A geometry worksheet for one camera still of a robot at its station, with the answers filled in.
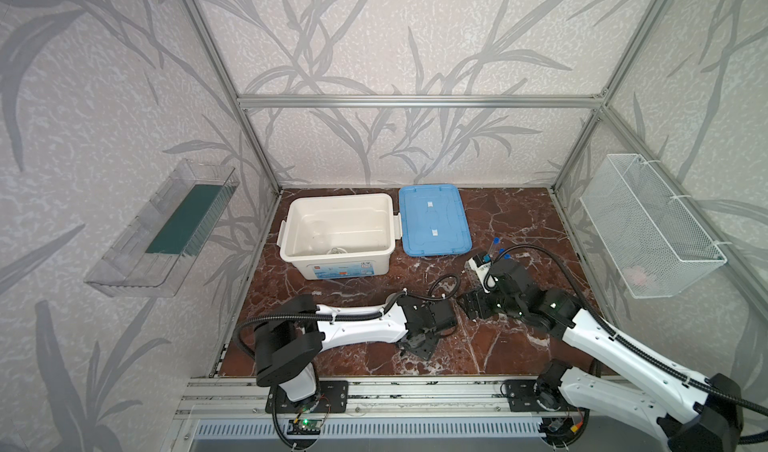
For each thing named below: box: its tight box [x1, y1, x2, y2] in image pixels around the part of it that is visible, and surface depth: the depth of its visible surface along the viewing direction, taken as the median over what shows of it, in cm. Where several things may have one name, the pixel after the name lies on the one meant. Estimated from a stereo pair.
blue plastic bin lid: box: [399, 184, 472, 257], surface depth 111 cm
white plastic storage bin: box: [276, 193, 402, 280], surface depth 96 cm
